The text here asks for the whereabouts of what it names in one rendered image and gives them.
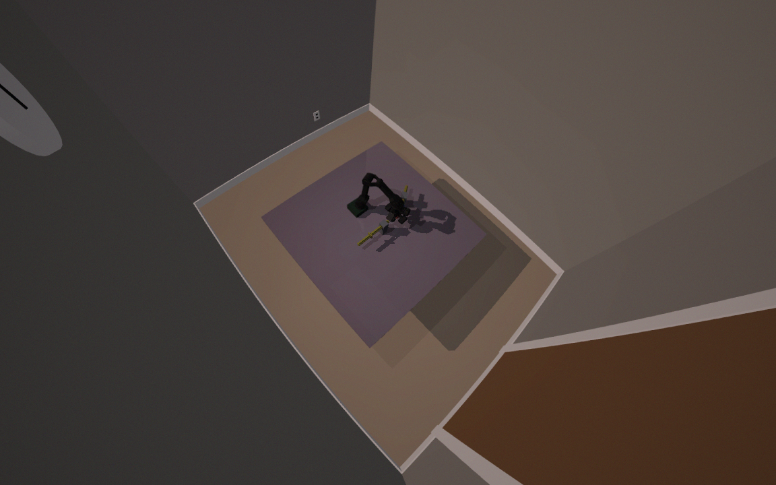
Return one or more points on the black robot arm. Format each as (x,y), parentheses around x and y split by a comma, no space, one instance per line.
(396,202)

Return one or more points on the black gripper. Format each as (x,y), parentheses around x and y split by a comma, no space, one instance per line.
(402,217)

